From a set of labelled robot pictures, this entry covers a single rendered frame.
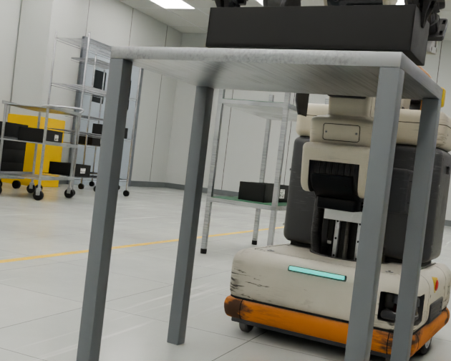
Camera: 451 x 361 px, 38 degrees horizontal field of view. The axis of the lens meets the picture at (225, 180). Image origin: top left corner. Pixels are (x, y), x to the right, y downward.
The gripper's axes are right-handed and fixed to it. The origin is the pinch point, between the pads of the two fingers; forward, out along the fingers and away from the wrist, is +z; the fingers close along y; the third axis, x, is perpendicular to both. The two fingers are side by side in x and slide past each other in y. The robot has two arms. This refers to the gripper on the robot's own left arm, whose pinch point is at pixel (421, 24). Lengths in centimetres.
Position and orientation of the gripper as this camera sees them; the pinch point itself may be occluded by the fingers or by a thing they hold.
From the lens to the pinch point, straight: 176.7
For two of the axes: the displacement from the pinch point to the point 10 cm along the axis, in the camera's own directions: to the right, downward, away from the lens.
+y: 8.8, 1.0, -4.7
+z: -1.2, 9.9, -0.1
